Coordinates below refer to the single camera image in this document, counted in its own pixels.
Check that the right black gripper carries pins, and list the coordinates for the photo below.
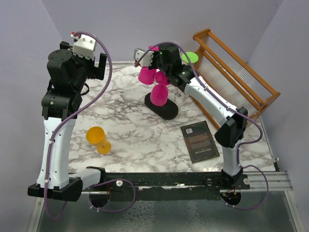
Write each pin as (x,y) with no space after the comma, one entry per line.
(155,54)

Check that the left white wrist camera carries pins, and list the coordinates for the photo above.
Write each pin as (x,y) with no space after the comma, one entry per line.
(84,46)

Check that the pink wine glass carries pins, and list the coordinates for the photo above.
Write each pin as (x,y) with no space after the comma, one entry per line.
(159,94)
(146,76)

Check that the metal wine glass rack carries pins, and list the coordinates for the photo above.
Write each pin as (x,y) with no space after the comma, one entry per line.
(168,111)

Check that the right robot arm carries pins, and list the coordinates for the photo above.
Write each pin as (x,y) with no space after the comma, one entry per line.
(232,120)

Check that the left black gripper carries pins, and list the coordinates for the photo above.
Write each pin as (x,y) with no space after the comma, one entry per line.
(95,71)

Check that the black mounting rail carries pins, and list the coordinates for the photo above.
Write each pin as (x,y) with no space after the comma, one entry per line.
(167,186)

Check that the green plastic wine glass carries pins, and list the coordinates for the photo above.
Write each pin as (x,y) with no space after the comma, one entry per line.
(192,56)

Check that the black book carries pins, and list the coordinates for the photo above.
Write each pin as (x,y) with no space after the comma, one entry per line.
(199,142)

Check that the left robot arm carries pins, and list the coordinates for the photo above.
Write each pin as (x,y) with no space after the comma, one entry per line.
(69,68)

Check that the pink wine glass front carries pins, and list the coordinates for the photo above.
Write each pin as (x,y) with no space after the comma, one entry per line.
(146,76)

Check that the orange plastic wine glass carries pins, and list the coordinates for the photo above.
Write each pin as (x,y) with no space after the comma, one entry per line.
(96,137)

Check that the wooden dish rack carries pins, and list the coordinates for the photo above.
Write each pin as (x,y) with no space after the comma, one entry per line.
(231,77)

